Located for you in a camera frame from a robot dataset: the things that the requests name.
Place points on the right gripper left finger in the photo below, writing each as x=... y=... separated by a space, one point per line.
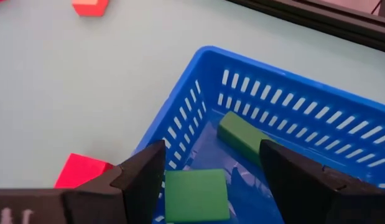
x=86 y=208

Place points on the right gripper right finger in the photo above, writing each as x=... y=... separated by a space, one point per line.
x=319 y=202

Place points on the orange rectangular block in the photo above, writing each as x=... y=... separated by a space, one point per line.
x=91 y=9

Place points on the blue plastic basket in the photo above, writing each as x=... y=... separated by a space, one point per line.
x=217 y=59

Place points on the black table frame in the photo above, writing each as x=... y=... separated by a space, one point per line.
x=335 y=25

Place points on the green half-cylinder block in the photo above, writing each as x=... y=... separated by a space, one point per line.
x=195 y=196

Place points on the green long rectangular block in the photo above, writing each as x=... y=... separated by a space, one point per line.
x=239 y=133

